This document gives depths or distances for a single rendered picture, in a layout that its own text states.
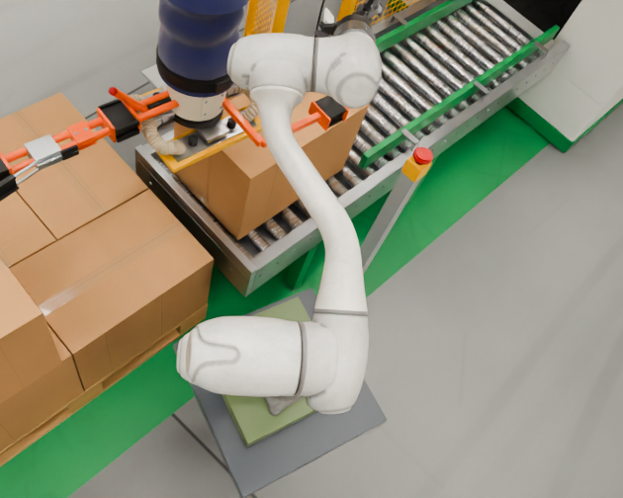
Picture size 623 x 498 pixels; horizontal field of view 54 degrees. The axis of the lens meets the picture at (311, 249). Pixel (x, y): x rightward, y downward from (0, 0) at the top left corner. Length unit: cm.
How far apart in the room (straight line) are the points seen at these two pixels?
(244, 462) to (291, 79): 113
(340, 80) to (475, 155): 270
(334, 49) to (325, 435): 117
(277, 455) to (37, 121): 163
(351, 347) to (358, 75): 49
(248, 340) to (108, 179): 157
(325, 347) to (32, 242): 153
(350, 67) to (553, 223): 273
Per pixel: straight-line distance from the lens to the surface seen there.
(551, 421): 318
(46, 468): 266
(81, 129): 175
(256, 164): 209
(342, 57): 118
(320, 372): 108
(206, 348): 106
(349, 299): 110
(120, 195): 248
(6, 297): 186
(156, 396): 269
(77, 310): 225
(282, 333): 107
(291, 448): 190
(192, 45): 164
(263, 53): 119
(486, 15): 387
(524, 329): 330
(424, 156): 217
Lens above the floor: 258
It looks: 57 degrees down
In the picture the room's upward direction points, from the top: 23 degrees clockwise
